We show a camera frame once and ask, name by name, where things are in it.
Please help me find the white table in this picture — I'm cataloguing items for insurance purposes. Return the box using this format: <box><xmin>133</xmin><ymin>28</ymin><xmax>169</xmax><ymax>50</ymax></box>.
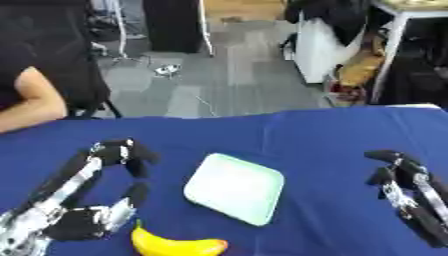
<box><xmin>369</xmin><ymin>0</ymin><xmax>448</xmax><ymax>105</ymax></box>

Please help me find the white cabinet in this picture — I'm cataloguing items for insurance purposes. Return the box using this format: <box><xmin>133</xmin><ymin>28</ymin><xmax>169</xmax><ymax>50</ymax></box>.
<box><xmin>290</xmin><ymin>13</ymin><xmax>368</xmax><ymax>85</ymax></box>

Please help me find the black cabinet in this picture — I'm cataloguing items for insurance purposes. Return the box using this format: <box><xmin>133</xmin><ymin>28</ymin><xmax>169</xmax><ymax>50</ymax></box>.
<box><xmin>141</xmin><ymin>0</ymin><xmax>207</xmax><ymax>54</ymax></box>

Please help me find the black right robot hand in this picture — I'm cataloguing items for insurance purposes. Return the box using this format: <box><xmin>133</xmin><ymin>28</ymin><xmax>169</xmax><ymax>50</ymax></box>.
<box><xmin>362</xmin><ymin>149</ymin><xmax>448</xmax><ymax>249</ymax></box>

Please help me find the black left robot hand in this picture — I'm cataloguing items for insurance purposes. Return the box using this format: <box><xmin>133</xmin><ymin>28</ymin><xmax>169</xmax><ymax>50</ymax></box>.
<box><xmin>14</xmin><ymin>138</ymin><xmax>161</xmax><ymax>242</ymax></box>

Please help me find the yellow toy banana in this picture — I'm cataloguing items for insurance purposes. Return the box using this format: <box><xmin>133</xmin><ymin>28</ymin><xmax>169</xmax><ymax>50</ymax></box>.
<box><xmin>129</xmin><ymin>219</ymin><xmax>230</xmax><ymax>256</ymax></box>

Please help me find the black jacket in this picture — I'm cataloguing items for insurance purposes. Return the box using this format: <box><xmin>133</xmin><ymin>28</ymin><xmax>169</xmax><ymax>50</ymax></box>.
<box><xmin>281</xmin><ymin>0</ymin><xmax>375</xmax><ymax>47</ymax></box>

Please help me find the person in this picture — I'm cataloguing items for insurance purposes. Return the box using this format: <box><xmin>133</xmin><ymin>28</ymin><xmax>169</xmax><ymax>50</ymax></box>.
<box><xmin>0</xmin><ymin>0</ymin><xmax>70</xmax><ymax>134</ymax></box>

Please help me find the pale green square plate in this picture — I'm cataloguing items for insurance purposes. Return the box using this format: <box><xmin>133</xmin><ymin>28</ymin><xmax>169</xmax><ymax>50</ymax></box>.
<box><xmin>182</xmin><ymin>152</ymin><xmax>287</xmax><ymax>227</ymax></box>

